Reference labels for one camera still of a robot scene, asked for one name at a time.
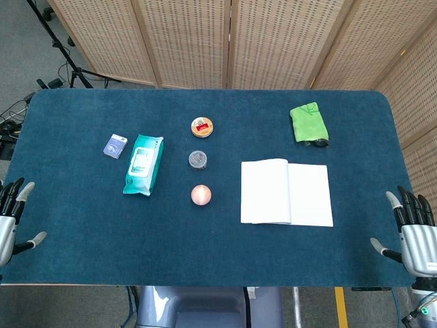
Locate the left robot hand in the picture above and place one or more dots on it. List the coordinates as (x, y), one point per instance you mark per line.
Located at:
(7, 235)

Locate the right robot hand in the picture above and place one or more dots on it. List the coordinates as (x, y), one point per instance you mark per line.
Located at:
(418, 246)

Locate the white notebook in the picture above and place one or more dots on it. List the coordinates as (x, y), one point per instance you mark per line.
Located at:
(286, 193)

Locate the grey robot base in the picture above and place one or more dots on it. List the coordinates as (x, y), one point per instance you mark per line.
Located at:
(208, 307)

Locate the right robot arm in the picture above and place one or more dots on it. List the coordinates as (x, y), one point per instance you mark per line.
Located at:
(423, 304)

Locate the small blue card box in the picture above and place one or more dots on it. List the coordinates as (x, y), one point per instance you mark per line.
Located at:
(115, 146)

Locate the black pouch under cloth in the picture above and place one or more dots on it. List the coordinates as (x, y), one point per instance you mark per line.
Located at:
(317, 143)

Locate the green wet wipes pack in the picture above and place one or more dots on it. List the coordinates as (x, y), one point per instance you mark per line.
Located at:
(143, 164)

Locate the green folded cloth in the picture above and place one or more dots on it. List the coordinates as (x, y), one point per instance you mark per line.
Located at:
(309, 121)

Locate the black tripod stand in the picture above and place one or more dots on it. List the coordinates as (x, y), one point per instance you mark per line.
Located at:
(65, 54)

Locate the dark blue table mat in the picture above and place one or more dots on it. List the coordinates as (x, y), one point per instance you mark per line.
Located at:
(205, 239)

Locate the copper pink ball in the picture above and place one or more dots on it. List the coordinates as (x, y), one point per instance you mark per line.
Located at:
(201, 195)

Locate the clear jar of dark beads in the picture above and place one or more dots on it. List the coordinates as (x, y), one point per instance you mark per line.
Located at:
(198, 160)

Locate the round orange-lidded tin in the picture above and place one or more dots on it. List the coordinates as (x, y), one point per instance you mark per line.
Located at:
(202, 126)

